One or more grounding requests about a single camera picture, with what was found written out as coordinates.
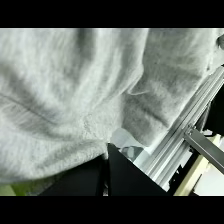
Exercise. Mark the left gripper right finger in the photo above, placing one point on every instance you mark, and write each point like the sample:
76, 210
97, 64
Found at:
130, 176

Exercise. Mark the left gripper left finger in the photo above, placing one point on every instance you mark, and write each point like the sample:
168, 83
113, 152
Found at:
80, 180

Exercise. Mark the grey garment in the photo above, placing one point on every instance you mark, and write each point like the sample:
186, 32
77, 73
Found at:
66, 100

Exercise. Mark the silver frame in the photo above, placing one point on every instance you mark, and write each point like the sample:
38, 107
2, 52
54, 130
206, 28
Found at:
186, 133

